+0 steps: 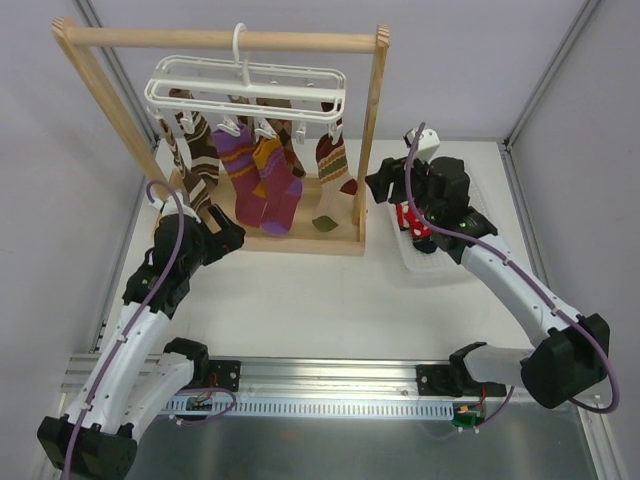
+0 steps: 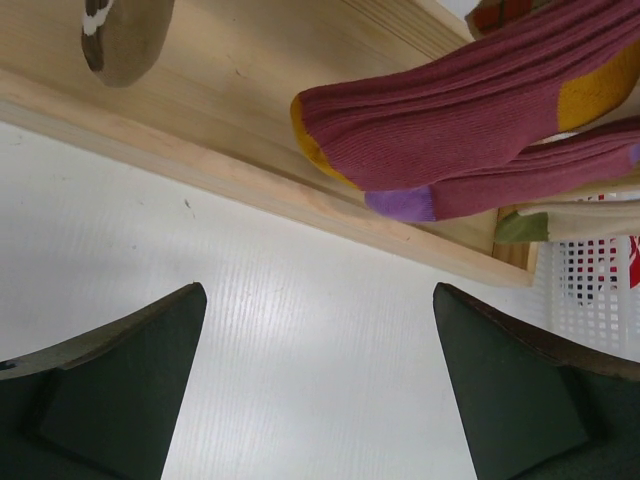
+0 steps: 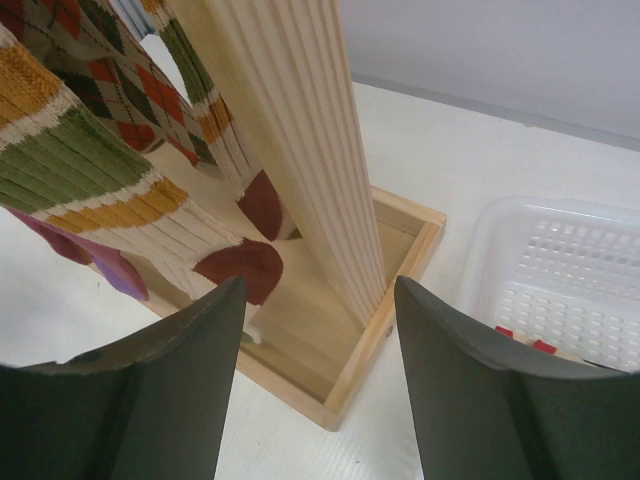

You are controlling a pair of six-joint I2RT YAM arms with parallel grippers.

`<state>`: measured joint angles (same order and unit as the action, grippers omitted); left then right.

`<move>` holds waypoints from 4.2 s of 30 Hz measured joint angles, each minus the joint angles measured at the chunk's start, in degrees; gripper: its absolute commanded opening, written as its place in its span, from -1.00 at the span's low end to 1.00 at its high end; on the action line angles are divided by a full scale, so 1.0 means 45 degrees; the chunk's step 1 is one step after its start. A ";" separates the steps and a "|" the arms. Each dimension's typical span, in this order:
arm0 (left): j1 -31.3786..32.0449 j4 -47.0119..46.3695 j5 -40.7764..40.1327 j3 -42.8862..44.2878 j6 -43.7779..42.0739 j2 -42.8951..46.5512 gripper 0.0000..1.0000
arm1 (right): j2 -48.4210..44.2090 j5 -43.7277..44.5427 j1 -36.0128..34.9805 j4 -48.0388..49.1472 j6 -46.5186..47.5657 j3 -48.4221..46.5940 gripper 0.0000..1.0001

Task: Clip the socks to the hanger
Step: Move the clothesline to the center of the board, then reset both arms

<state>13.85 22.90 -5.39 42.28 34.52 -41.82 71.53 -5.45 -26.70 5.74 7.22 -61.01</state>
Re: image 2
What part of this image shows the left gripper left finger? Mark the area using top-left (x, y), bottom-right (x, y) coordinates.
top-left (1, 283), bottom-right (207, 479)

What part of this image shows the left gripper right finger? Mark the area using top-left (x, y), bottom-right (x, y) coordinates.
top-left (433, 283), bottom-right (639, 479)

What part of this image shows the purple orange striped sock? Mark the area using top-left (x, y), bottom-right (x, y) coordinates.
top-left (291, 1), bottom-right (639, 191)

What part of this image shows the wooden hanger rack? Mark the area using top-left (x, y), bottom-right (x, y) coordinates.
top-left (1, 1), bottom-right (538, 287)

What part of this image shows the white plastic basket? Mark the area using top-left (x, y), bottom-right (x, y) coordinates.
top-left (511, 204), bottom-right (639, 361)

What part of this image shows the red white sock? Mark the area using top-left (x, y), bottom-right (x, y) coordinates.
top-left (564, 234), bottom-right (640, 311)

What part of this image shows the beige patterned sock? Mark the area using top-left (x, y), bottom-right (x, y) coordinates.
top-left (495, 198), bottom-right (639, 244)

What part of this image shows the brown striped sock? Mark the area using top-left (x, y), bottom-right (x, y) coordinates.
top-left (81, 0), bottom-right (175, 88)

